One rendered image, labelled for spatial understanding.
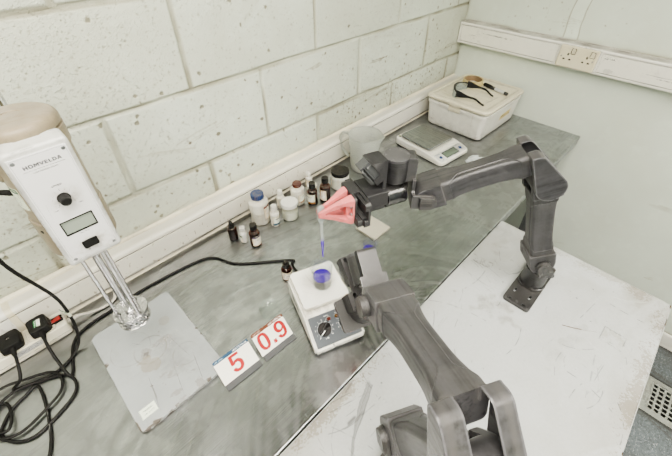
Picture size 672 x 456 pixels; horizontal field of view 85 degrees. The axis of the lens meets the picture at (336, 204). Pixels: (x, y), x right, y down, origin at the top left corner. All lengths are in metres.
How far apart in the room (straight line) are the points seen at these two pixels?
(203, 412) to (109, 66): 0.78
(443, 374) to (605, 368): 0.68
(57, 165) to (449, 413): 0.57
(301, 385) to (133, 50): 0.84
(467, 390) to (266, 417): 0.53
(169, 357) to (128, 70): 0.67
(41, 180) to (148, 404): 0.55
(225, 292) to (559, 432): 0.84
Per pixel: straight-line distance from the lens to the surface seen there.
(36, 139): 0.61
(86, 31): 0.98
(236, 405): 0.93
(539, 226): 0.99
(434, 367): 0.49
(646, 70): 1.87
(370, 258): 0.67
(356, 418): 0.89
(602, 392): 1.09
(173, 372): 0.99
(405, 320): 0.55
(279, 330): 0.97
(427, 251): 1.18
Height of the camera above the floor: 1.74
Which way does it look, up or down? 40 degrees down
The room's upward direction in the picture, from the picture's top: straight up
